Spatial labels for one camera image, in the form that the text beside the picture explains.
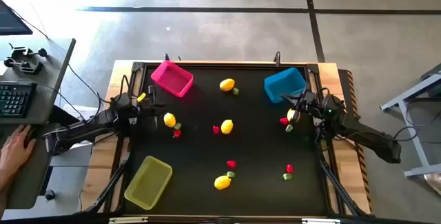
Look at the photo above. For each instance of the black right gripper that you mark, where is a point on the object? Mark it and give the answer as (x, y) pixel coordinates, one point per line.
(310, 105)

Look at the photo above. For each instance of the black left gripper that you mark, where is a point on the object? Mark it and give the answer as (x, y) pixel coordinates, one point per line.
(143, 108)

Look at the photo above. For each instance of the yellow lemon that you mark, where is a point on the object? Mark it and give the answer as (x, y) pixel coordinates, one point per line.
(222, 182)
(169, 120)
(292, 115)
(227, 84)
(226, 127)

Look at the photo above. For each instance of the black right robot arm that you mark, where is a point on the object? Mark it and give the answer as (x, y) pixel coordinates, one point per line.
(365, 136)

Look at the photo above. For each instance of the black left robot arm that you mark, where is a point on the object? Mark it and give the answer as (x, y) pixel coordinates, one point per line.
(79, 131)

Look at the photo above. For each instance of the yellow gripper tag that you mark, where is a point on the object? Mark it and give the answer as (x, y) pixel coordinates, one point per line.
(141, 97)

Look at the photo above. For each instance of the blue plastic basket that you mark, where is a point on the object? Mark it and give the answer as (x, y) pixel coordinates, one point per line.
(284, 84)

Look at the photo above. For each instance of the pink plastic basket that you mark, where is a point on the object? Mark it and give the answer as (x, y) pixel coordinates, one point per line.
(172, 79)

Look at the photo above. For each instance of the yellow-green plastic basket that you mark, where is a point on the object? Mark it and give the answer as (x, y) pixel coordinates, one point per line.
(148, 182)

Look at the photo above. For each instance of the black diagonal strut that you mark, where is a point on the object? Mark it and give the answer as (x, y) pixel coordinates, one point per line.
(108, 186)
(339, 187)

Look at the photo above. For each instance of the grey metal stand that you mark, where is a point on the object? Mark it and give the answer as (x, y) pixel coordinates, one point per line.
(406, 95)

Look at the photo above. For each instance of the grey office desk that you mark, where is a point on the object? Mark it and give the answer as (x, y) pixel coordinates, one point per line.
(48, 79)

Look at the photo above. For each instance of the black table clamp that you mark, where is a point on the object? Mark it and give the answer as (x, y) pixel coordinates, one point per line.
(29, 68)
(19, 51)

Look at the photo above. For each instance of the black desk caster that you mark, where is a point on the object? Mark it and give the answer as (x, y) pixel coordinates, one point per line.
(50, 195)

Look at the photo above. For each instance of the black computer keyboard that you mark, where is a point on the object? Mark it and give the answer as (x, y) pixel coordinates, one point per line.
(15, 100)

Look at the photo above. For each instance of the person's hand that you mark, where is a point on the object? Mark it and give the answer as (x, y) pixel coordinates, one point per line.
(15, 151)

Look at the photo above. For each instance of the black computer monitor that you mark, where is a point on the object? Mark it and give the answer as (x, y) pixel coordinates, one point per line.
(12, 20)

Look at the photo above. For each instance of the black frame post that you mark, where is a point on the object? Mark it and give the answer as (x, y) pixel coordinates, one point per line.
(167, 57)
(277, 59)

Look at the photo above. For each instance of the black aluminium table frame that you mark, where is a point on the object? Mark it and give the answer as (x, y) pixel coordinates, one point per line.
(224, 65)

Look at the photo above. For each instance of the silver metal bracket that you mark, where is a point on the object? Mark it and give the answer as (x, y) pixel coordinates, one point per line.
(320, 221)
(128, 220)

